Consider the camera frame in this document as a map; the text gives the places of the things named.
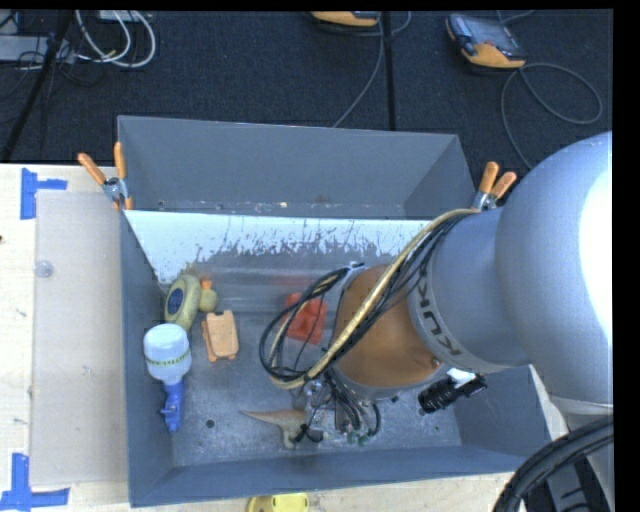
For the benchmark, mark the pale wood board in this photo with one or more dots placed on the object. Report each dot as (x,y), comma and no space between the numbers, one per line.
(75,325)

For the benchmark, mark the white spray bottle blue nozzle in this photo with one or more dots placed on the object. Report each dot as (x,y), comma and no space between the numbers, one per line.
(166,350)

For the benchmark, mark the yellow-green round tape measure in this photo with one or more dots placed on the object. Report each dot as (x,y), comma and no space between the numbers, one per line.
(180,300)

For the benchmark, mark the yellow and orange toy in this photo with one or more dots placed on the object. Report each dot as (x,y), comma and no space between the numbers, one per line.
(208,300)

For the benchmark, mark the grey metal bin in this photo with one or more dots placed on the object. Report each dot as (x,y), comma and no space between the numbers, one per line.
(260,165)

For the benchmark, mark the tan toy dinosaur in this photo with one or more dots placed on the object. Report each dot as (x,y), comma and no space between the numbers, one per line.
(277,417)

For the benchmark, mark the black cylinder on white bracket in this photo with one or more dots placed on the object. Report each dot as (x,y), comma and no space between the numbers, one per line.
(440,395)

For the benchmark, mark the red plastic toy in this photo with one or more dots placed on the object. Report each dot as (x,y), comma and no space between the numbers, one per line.
(306,320)

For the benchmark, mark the orange flat toy block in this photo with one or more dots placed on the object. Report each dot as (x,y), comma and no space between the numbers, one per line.
(221,334)

